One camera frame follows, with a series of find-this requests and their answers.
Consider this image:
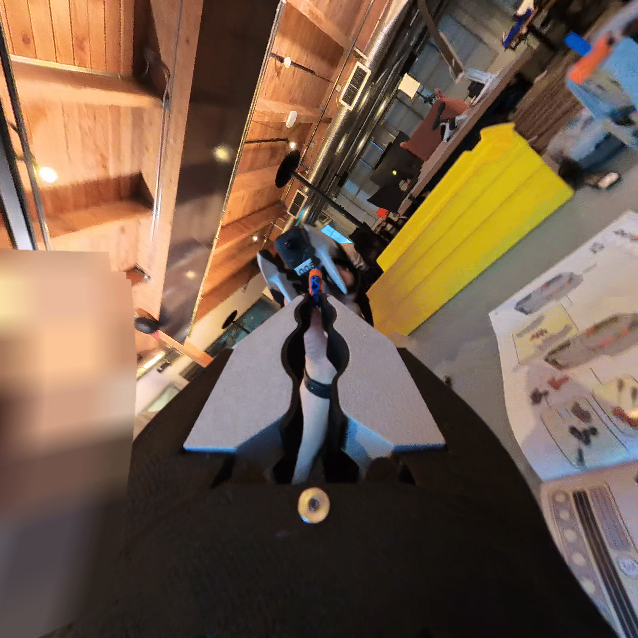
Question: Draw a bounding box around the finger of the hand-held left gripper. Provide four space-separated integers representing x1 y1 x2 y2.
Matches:
257 252 289 306
305 225 349 296

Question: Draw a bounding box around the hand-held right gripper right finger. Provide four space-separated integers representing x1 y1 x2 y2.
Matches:
321 294 447 483

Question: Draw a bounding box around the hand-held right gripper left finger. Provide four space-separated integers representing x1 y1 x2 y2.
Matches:
183 294 306 483

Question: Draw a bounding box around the person's left forearm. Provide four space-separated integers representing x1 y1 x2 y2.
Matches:
291 394 332 484

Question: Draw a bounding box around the grey desk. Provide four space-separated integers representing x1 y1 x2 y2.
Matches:
394 145 638 484

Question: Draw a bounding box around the person's left hand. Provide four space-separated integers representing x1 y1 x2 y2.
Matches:
303 306 336 383

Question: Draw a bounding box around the black pole stand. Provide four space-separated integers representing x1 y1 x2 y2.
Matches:
275 150 365 227

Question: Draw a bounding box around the black monitor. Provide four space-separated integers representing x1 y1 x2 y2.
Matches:
369 132 424 210

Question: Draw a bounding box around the yellow plastic bin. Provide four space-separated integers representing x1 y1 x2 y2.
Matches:
366 122 575 337

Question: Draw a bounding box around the brown cardboard box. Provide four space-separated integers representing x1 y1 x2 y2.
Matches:
400 90 469 161

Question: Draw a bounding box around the air vent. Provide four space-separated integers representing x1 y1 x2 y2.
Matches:
339 61 372 109

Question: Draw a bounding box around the open white instruction booklet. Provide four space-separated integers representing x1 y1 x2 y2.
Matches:
488 210 638 638

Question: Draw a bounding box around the long background workbench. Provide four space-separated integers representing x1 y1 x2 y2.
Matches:
399 45 539 215

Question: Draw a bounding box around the small grey case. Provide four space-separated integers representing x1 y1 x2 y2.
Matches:
546 117 629 175

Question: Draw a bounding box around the toy robot model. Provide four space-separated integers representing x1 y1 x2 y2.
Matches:
566 7 638 125

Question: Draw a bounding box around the wooden post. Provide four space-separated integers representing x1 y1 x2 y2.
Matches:
155 329 215 367

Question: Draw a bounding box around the silver air duct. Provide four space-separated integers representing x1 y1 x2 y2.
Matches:
304 0 429 200

